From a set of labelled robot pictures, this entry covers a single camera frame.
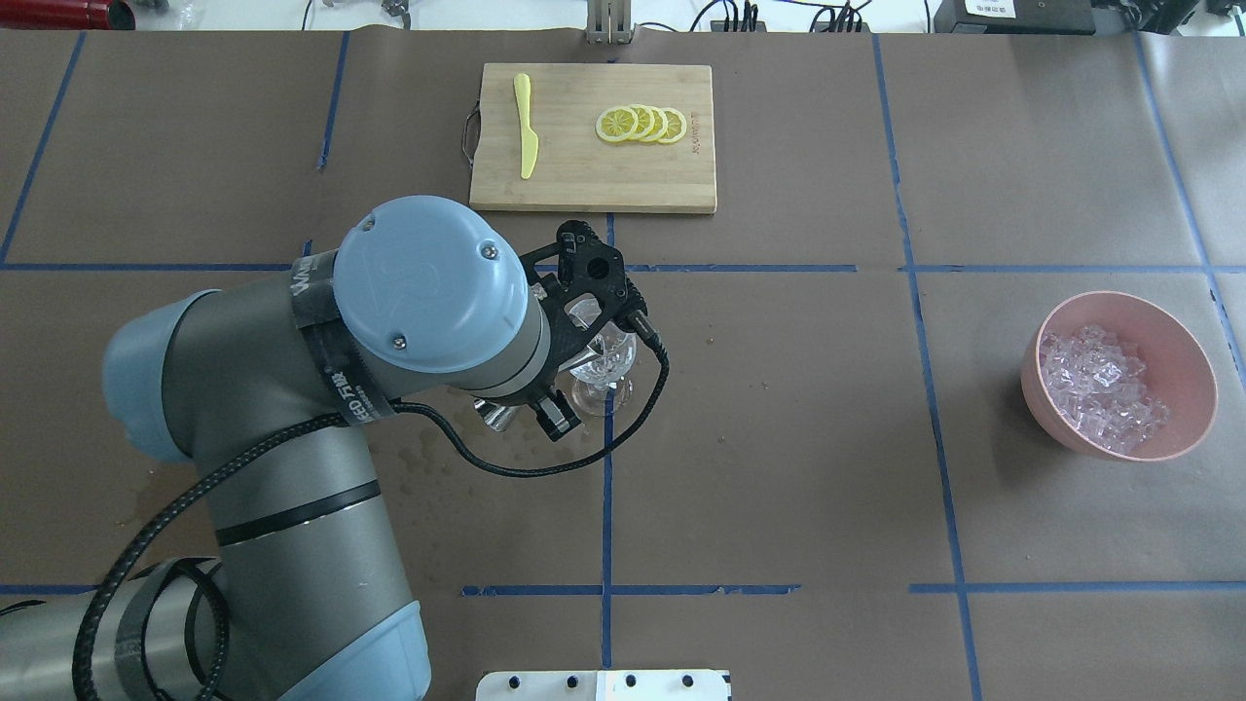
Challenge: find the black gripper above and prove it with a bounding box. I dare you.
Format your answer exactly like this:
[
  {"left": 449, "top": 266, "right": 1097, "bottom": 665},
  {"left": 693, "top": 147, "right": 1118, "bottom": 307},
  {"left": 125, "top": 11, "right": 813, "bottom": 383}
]
[{"left": 520, "top": 220, "right": 649, "bottom": 442}]

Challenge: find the steel jigger measuring cup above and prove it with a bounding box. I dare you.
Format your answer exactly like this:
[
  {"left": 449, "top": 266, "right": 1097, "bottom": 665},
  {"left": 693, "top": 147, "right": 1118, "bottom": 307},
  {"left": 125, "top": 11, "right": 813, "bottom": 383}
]
[{"left": 473, "top": 396, "right": 525, "bottom": 433}]

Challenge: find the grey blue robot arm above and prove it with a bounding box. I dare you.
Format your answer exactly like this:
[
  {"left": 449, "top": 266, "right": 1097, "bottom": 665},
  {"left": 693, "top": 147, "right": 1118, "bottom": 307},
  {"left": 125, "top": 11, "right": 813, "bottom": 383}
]
[{"left": 2, "top": 195, "right": 672, "bottom": 700}]

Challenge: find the clear wine glass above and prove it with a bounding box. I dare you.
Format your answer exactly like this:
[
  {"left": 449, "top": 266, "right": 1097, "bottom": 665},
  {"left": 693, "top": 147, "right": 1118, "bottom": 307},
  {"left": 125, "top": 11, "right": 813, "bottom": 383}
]
[{"left": 569, "top": 322, "right": 638, "bottom": 417}]

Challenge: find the pile of clear ice cubes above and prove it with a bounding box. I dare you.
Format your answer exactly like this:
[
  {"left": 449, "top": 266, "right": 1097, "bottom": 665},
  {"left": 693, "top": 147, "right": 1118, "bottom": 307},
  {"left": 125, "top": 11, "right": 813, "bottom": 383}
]
[{"left": 1038, "top": 324, "right": 1172, "bottom": 454}]

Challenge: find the bamboo cutting board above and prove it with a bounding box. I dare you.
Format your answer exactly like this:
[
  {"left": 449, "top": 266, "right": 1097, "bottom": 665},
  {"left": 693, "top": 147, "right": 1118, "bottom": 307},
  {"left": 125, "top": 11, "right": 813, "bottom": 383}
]
[{"left": 470, "top": 62, "right": 719, "bottom": 214}]

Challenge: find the lemon slice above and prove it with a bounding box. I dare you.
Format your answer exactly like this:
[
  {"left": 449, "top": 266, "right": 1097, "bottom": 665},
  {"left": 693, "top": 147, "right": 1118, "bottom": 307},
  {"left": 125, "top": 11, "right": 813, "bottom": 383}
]
[
  {"left": 628, "top": 105, "right": 650, "bottom": 142},
  {"left": 657, "top": 108, "right": 688, "bottom": 144},
  {"left": 596, "top": 106, "right": 640, "bottom": 143},
  {"left": 640, "top": 106, "right": 669, "bottom": 143}
]

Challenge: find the yellow plastic knife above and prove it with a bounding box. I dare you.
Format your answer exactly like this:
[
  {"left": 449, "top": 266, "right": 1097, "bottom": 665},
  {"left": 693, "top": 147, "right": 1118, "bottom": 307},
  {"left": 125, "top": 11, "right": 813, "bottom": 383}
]
[{"left": 513, "top": 72, "right": 540, "bottom": 179}]

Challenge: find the black power strip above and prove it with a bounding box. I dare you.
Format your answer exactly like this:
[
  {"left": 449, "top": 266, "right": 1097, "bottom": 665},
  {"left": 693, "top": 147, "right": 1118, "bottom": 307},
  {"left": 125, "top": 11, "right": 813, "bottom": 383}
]
[{"left": 701, "top": 1, "right": 768, "bottom": 34}]

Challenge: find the pink bowl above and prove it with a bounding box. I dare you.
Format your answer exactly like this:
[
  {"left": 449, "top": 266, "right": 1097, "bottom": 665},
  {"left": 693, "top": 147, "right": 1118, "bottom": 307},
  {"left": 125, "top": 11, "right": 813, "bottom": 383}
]
[{"left": 1019, "top": 291, "right": 1219, "bottom": 464}]

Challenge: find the black box device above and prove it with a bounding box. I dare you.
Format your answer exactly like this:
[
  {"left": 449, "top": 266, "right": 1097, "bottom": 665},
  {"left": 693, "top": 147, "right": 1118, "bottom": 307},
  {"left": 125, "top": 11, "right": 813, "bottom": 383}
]
[{"left": 932, "top": 1, "right": 1095, "bottom": 36}]

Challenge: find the red cylinder bottle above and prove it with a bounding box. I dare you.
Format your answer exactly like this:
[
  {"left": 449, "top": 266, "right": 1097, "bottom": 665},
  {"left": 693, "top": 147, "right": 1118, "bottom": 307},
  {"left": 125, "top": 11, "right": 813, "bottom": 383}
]
[{"left": 1, "top": 0, "right": 136, "bottom": 31}]

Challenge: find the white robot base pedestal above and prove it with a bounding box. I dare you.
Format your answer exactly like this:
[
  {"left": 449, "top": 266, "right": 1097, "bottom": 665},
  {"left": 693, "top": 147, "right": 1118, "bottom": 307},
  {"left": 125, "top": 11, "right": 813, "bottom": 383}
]
[{"left": 475, "top": 669, "right": 733, "bottom": 700}]

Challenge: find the grey metal bracket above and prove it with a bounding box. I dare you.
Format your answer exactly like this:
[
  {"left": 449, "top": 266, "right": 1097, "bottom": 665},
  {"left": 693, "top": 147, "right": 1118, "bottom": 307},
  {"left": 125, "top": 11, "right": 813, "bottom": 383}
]
[{"left": 586, "top": 0, "right": 635, "bottom": 46}]

